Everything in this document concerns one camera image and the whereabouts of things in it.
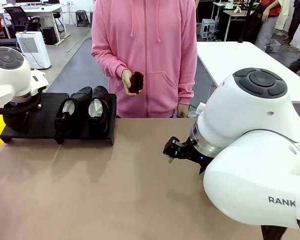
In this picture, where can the person's right forearm pink sleeve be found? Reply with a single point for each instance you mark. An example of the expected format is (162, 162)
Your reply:
(107, 60)

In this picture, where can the white office desk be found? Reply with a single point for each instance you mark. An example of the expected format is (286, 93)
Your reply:
(46, 9)

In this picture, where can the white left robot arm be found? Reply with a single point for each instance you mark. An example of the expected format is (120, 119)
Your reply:
(5, 80)

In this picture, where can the brown shoe brush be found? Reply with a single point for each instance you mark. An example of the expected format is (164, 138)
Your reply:
(137, 81)

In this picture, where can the black office chair seat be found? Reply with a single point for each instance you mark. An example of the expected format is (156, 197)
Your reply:
(2, 42)

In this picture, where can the grey plastic bin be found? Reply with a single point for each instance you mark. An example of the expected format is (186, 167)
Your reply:
(273, 46)

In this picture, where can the grey plastic stool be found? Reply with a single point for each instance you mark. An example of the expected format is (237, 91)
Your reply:
(81, 17)

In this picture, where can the white air purifier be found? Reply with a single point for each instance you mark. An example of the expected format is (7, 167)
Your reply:
(33, 50)

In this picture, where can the black desk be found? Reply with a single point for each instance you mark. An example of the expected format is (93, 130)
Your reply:
(236, 22)

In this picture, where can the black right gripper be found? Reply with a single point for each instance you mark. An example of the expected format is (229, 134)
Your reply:
(180, 150)

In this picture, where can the person's pink hoodie torso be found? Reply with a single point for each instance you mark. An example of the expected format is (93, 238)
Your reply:
(145, 37)

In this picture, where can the person's left hand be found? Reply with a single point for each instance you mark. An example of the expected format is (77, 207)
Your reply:
(183, 110)

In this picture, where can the black computer tower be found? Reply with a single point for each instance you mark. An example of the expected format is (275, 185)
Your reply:
(49, 35)

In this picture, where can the person's left forearm pink sleeve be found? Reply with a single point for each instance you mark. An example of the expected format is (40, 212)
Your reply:
(188, 80)

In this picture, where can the black mesh office chair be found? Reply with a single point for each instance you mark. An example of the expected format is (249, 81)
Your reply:
(18, 17)

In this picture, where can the white computer case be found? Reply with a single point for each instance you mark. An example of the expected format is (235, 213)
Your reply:
(208, 28)

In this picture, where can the mannequin with orange top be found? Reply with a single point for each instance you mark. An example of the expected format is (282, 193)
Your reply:
(268, 22)

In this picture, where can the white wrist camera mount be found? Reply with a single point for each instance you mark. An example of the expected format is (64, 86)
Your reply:
(200, 108)

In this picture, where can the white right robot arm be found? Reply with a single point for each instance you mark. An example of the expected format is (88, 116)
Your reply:
(250, 125)

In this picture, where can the person's right hand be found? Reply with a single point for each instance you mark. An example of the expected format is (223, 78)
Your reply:
(127, 82)

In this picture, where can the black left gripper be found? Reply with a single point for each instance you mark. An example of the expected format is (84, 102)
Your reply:
(20, 107)

